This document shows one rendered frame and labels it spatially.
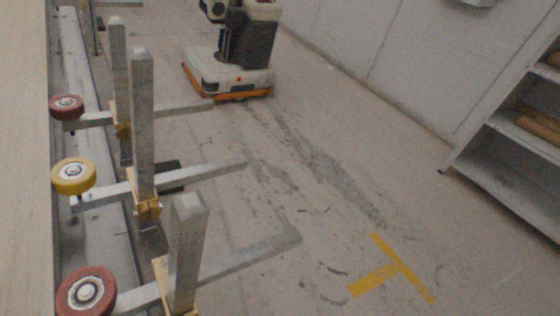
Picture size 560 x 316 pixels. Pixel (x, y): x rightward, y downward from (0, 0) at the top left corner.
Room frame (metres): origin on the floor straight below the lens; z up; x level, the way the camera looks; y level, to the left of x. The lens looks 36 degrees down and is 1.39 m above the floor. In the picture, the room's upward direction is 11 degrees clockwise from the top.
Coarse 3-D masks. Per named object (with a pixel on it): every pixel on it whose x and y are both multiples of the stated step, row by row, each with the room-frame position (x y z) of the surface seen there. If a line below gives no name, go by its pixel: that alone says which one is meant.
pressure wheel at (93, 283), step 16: (80, 272) 0.20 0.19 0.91; (96, 272) 0.21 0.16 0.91; (64, 288) 0.18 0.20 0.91; (80, 288) 0.18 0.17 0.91; (96, 288) 0.19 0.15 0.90; (112, 288) 0.19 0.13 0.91; (64, 304) 0.16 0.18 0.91; (80, 304) 0.16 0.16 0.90; (96, 304) 0.17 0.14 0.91; (112, 304) 0.18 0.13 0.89
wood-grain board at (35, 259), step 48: (0, 0) 1.16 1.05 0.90; (0, 48) 0.80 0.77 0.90; (0, 96) 0.57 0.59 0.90; (48, 96) 0.61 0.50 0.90; (0, 144) 0.42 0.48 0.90; (48, 144) 0.45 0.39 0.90; (0, 192) 0.31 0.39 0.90; (48, 192) 0.33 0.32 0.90; (0, 240) 0.23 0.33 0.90; (48, 240) 0.24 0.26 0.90; (0, 288) 0.17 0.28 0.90; (48, 288) 0.18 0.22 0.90
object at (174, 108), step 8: (160, 104) 0.74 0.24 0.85; (168, 104) 0.75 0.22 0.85; (176, 104) 0.76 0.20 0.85; (184, 104) 0.77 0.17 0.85; (192, 104) 0.78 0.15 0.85; (200, 104) 0.79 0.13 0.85; (208, 104) 0.80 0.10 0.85; (96, 112) 0.65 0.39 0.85; (104, 112) 0.65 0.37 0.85; (160, 112) 0.72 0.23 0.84; (168, 112) 0.73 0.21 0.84; (176, 112) 0.74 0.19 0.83; (184, 112) 0.76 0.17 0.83; (192, 112) 0.77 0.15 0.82; (72, 120) 0.59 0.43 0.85; (80, 120) 0.60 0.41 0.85; (88, 120) 0.61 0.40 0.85; (96, 120) 0.62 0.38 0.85; (104, 120) 0.63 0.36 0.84; (112, 120) 0.64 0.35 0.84; (64, 128) 0.57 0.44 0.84; (72, 128) 0.58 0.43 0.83; (80, 128) 0.59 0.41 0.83; (88, 128) 0.61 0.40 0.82
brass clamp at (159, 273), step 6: (156, 258) 0.28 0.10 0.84; (162, 258) 0.29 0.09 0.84; (156, 264) 0.27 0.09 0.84; (156, 270) 0.26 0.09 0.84; (162, 270) 0.26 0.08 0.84; (156, 276) 0.25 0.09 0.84; (162, 276) 0.25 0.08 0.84; (162, 282) 0.24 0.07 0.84; (162, 288) 0.23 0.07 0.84; (162, 294) 0.23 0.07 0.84; (162, 300) 0.22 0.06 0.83; (162, 306) 0.22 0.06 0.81; (168, 306) 0.21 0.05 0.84; (168, 312) 0.20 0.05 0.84; (186, 312) 0.21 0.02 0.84; (192, 312) 0.21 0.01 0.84; (198, 312) 0.21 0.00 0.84
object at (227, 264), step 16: (272, 240) 0.37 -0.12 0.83; (288, 240) 0.38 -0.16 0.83; (224, 256) 0.32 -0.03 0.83; (240, 256) 0.33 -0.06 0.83; (256, 256) 0.33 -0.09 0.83; (208, 272) 0.28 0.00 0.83; (224, 272) 0.29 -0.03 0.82; (144, 288) 0.23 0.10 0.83; (128, 304) 0.20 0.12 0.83; (144, 304) 0.21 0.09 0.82; (160, 304) 0.22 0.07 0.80
